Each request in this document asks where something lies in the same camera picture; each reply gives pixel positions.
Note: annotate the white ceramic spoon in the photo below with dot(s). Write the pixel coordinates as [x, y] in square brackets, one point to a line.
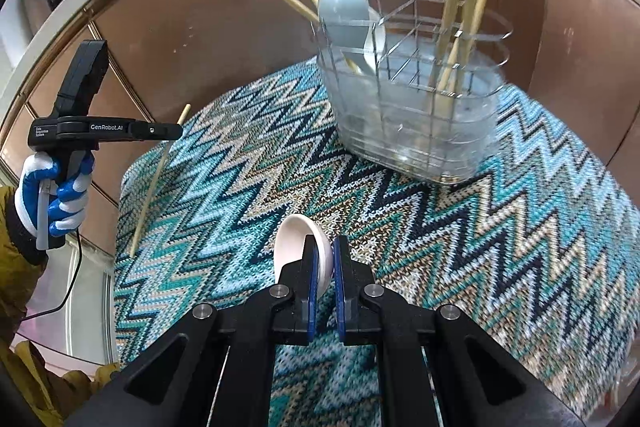
[374, 46]

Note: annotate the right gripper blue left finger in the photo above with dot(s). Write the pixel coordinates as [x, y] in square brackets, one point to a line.
[312, 264]

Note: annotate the pale grey ceramic spoon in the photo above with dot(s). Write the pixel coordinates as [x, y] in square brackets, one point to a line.
[347, 24]

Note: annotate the zigzag knitted table cloth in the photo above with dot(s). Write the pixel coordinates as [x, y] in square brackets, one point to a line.
[541, 248]

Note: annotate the left blue white gloved hand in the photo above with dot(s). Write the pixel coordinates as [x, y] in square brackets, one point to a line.
[66, 206]

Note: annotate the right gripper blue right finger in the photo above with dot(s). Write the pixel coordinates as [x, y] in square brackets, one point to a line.
[339, 247]

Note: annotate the clear wire utensil holder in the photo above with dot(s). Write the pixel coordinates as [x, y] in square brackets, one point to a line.
[389, 117]

